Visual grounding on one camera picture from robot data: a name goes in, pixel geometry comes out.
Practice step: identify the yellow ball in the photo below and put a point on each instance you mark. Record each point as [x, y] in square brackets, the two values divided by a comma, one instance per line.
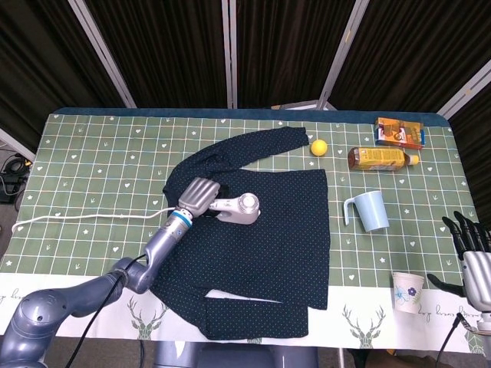
[319, 148]

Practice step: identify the dark brown pleated curtain panel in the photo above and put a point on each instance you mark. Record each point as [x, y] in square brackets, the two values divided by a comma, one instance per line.
[287, 50]
[165, 50]
[414, 53]
[42, 57]

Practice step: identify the green grid pattern tablecloth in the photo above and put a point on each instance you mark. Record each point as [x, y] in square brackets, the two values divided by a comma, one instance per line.
[96, 153]

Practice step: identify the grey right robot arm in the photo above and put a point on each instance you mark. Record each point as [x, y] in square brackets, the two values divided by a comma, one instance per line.
[484, 324]

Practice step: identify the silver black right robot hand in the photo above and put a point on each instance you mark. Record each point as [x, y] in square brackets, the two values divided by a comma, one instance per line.
[477, 272]

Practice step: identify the light blue plastic mug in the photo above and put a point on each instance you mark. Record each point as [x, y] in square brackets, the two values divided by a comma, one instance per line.
[372, 211]

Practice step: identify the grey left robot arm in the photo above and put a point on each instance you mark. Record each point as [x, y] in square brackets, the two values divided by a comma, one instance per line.
[153, 257]

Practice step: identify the orange snack carton box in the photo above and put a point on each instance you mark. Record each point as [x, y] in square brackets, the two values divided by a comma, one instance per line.
[399, 132]

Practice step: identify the white screen frame post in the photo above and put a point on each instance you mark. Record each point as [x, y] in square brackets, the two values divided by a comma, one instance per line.
[103, 53]
[343, 50]
[466, 90]
[229, 53]

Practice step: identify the white handheld steam iron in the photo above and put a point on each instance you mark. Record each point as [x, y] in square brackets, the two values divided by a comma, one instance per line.
[245, 210]

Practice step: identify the flower print paper cup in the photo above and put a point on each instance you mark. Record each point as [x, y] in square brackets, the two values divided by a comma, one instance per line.
[407, 293]

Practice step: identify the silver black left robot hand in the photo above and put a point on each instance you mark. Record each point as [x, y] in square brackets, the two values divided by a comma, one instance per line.
[199, 197]

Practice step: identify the grey box behind table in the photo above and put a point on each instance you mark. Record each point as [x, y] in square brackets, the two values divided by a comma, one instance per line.
[303, 105]

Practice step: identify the dark blue dotted shirt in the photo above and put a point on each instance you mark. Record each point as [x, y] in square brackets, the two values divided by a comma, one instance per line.
[268, 237]

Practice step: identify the brown tea bottle yellow label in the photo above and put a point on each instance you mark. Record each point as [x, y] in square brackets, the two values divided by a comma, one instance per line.
[379, 158]

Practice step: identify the grey robot torso base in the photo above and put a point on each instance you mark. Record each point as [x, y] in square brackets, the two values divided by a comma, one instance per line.
[238, 354]

